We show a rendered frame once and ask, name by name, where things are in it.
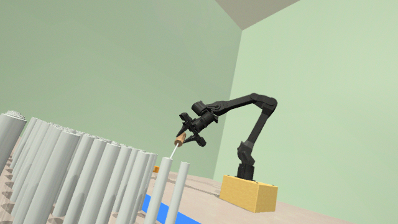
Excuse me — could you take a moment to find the blue taped strip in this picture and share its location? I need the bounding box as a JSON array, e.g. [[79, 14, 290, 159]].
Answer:
[[142, 194, 201, 224]]

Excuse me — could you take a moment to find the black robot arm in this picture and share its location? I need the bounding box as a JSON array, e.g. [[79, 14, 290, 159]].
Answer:
[[192, 93, 277, 182]]

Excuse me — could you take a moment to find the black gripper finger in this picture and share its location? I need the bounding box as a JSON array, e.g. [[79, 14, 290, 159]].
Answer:
[[176, 122, 189, 138], [183, 135, 198, 144]]

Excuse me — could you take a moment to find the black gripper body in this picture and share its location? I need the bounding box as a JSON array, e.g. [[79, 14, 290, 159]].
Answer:
[[179, 113, 208, 147]]

